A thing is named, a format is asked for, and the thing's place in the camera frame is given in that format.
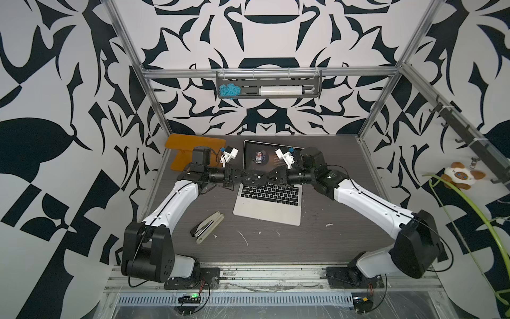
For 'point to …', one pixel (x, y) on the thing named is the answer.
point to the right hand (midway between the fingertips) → (259, 178)
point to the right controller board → (362, 305)
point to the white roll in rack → (281, 90)
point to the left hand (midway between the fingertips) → (248, 174)
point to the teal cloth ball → (230, 90)
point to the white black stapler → (205, 229)
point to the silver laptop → (280, 204)
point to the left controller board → (194, 298)
